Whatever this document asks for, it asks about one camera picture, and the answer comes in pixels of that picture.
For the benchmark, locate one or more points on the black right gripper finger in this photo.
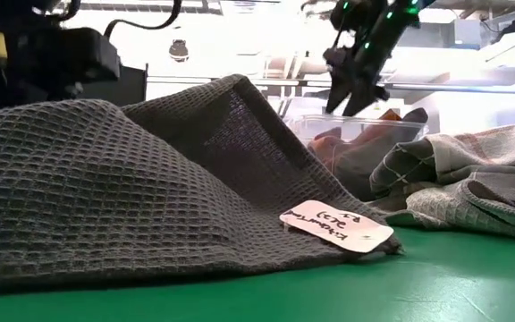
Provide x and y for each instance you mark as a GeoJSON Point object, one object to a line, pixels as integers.
{"type": "Point", "coordinates": [358, 100]}
{"type": "Point", "coordinates": [339, 94]}

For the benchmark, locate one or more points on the dark grey plaid towel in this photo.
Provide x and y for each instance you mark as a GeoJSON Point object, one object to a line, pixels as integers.
{"type": "Point", "coordinates": [400, 170]}

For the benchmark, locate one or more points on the light grey waffle towel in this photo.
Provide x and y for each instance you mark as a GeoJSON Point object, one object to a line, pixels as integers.
{"type": "Point", "coordinates": [436, 208]}

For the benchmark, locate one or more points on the dark grey waffle towel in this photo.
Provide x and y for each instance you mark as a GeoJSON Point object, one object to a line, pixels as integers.
{"type": "Point", "coordinates": [105, 201]}

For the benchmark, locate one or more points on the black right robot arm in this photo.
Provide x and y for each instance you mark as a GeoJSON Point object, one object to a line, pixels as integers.
{"type": "Point", "coordinates": [387, 31]}

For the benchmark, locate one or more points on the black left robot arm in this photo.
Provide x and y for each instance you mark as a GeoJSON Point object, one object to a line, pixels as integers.
{"type": "Point", "coordinates": [16, 11]}

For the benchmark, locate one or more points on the clear plastic bin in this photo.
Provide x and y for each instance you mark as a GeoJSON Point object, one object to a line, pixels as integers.
{"type": "Point", "coordinates": [360, 123]}

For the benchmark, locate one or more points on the black partition panel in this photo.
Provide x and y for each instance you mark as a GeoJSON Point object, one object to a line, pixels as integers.
{"type": "Point", "coordinates": [132, 89]}

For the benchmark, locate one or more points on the long ceiling light bar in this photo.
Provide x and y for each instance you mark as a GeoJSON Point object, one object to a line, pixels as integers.
{"type": "Point", "coordinates": [463, 88]}

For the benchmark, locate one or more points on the white handwritten paper tag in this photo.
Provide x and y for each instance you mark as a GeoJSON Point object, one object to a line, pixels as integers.
{"type": "Point", "coordinates": [338, 226]}

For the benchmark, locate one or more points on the black ceiling dome camera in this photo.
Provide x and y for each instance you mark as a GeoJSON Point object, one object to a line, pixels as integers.
{"type": "Point", "coordinates": [179, 50]}

